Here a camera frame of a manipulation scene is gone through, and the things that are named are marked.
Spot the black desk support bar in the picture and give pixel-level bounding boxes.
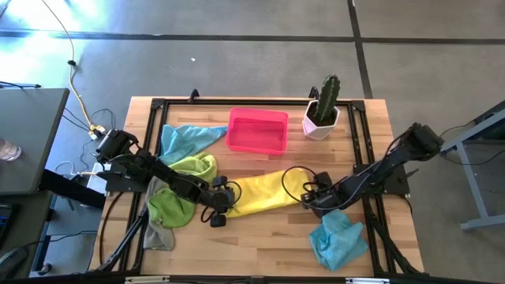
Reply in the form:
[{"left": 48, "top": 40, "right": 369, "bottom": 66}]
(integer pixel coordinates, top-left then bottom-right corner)
[{"left": 39, "top": 168, "right": 107, "bottom": 210}]

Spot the white faceted plant pot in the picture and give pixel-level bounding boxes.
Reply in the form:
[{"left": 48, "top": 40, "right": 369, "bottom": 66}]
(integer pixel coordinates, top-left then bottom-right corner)
[{"left": 301, "top": 99, "right": 341, "bottom": 141}]

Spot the grey desk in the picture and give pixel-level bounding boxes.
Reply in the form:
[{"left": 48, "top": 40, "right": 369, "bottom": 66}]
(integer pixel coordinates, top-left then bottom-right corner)
[{"left": 0, "top": 87, "right": 71, "bottom": 197}]

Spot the white power adapter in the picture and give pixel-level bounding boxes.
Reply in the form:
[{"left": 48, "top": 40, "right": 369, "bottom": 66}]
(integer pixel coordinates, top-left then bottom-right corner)
[{"left": 85, "top": 162, "right": 110, "bottom": 194}]

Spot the clear drinking glass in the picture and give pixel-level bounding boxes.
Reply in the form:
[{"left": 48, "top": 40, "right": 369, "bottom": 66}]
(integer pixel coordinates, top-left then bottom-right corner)
[{"left": 0, "top": 137, "right": 23, "bottom": 162}]

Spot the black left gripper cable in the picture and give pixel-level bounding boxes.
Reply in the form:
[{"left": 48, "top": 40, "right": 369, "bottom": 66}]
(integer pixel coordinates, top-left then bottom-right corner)
[{"left": 200, "top": 180, "right": 243, "bottom": 224}]

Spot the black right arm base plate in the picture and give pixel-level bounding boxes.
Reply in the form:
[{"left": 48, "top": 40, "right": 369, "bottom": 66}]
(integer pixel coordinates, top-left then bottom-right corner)
[{"left": 354, "top": 163, "right": 411, "bottom": 196}]

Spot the yellow microfiber towel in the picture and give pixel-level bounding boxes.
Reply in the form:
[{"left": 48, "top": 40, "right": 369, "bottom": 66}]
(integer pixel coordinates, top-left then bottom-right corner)
[{"left": 225, "top": 167, "right": 312, "bottom": 219}]

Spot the bright green microfiber towel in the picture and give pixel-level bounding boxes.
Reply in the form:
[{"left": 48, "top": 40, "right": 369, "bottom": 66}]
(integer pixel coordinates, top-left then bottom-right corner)
[{"left": 148, "top": 185, "right": 197, "bottom": 230}]

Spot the black aluminium table frame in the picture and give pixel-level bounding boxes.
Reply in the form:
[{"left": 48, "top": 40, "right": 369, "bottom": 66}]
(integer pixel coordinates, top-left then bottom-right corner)
[{"left": 87, "top": 88, "right": 426, "bottom": 279}]

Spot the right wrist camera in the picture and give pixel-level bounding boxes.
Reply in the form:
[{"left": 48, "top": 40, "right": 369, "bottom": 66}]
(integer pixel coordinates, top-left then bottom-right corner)
[{"left": 314, "top": 171, "right": 333, "bottom": 189}]

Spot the lime microfiber towel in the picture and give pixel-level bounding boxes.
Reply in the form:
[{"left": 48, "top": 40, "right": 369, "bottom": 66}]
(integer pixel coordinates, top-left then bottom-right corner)
[{"left": 163, "top": 151, "right": 219, "bottom": 186}]

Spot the black floor cable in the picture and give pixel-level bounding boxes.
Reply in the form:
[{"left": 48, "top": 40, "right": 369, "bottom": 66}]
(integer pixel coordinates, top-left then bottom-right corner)
[{"left": 440, "top": 123, "right": 505, "bottom": 166}]

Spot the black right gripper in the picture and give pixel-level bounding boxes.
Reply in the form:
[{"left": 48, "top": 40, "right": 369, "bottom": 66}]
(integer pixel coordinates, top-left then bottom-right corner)
[{"left": 301, "top": 178, "right": 353, "bottom": 219}]

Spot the teal microfiber towel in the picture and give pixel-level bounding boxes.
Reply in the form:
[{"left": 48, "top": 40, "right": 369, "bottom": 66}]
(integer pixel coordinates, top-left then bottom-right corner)
[{"left": 309, "top": 208, "right": 370, "bottom": 272}]

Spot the light blue microfiber towel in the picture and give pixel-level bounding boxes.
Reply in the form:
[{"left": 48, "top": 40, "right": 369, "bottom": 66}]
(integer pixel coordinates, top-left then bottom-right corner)
[{"left": 159, "top": 124, "right": 229, "bottom": 166}]

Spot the grey microfiber towel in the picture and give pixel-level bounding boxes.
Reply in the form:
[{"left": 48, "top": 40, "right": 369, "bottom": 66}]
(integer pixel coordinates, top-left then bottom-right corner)
[{"left": 142, "top": 175, "right": 177, "bottom": 252}]

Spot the grey metal table frame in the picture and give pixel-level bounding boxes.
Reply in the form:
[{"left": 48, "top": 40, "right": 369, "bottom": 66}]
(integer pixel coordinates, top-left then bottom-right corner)
[{"left": 435, "top": 100, "right": 505, "bottom": 232}]

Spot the pink plastic bin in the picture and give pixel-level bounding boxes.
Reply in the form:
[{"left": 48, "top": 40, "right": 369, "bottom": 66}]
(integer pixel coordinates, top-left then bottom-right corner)
[{"left": 225, "top": 106, "right": 290, "bottom": 157}]

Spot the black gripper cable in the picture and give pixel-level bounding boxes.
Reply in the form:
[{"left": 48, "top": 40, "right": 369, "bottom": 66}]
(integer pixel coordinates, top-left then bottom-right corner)
[
  {"left": 281, "top": 165, "right": 320, "bottom": 204},
  {"left": 200, "top": 180, "right": 243, "bottom": 224}
]

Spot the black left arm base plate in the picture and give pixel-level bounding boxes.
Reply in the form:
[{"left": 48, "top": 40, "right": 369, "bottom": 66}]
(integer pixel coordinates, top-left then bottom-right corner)
[{"left": 98, "top": 161, "right": 149, "bottom": 194}]

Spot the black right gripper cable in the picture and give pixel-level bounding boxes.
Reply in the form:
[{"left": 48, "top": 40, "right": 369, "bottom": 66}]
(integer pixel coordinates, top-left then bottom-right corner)
[{"left": 281, "top": 165, "right": 320, "bottom": 204}]

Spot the yellow floor cable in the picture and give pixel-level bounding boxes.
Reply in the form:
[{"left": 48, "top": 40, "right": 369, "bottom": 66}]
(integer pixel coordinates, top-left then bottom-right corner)
[{"left": 41, "top": 0, "right": 107, "bottom": 141}]

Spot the white strip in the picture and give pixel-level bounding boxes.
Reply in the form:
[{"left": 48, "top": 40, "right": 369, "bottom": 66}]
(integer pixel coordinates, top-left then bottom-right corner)
[
  {"left": 346, "top": 277, "right": 391, "bottom": 284},
  {"left": 125, "top": 275, "right": 170, "bottom": 284}
]

